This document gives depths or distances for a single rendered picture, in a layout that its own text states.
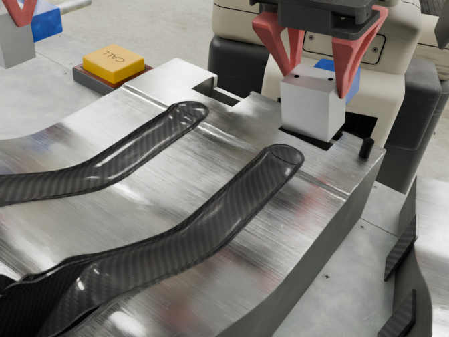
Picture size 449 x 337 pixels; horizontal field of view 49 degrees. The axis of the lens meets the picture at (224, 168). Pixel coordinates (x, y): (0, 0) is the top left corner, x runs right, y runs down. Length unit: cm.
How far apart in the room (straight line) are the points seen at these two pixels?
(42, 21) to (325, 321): 39
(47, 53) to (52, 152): 37
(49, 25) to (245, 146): 24
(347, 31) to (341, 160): 12
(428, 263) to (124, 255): 25
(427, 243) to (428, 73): 59
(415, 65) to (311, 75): 58
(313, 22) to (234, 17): 70
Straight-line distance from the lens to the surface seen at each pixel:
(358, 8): 39
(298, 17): 42
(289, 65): 48
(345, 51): 41
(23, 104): 68
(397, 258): 48
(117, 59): 70
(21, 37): 54
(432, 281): 40
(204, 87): 56
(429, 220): 49
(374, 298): 48
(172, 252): 36
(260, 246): 38
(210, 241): 38
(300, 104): 47
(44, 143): 47
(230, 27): 111
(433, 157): 223
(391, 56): 83
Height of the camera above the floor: 116
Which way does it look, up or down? 39 degrees down
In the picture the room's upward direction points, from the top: 8 degrees clockwise
